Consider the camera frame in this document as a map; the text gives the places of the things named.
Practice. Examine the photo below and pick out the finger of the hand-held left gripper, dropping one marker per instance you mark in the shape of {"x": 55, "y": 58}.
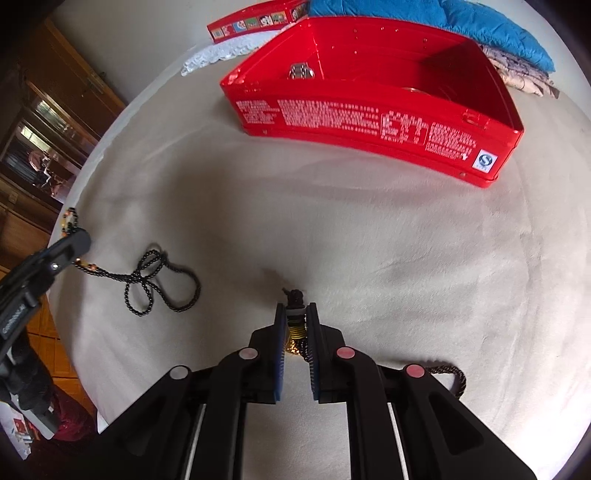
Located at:
{"x": 64, "y": 251}

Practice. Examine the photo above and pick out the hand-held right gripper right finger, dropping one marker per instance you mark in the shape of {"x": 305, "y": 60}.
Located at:
{"x": 315, "y": 364}

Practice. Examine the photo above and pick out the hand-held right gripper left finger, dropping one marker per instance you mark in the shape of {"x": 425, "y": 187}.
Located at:
{"x": 279, "y": 364}

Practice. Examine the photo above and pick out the red tin box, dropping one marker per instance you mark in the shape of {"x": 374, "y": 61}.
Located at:
{"x": 351, "y": 124}

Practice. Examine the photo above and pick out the dark red cloth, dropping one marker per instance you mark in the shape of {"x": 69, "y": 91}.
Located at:
{"x": 74, "y": 422}

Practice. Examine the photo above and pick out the wooden cabinet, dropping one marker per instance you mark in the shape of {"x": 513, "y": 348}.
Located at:
{"x": 69, "y": 69}

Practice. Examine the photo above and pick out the white lace doily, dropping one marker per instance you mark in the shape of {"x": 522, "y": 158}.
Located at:
{"x": 217, "y": 53}

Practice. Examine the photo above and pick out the red printed tin lid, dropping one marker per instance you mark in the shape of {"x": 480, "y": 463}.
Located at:
{"x": 249, "y": 23}

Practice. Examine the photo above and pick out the beige patterned blanket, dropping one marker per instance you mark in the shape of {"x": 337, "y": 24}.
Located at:
{"x": 521, "y": 76}

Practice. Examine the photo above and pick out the blue quilted blanket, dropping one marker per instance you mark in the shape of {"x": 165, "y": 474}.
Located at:
{"x": 485, "y": 27}

